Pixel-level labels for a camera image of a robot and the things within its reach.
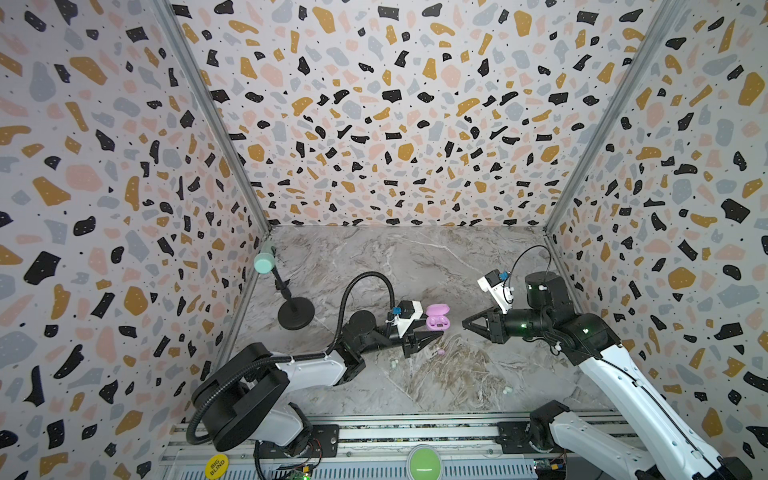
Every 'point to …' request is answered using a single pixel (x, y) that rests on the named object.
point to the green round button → (424, 462)
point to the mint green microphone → (264, 262)
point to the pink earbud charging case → (437, 319)
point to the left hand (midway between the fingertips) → (443, 324)
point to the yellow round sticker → (216, 466)
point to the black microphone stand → (297, 312)
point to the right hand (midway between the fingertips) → (467, 320)
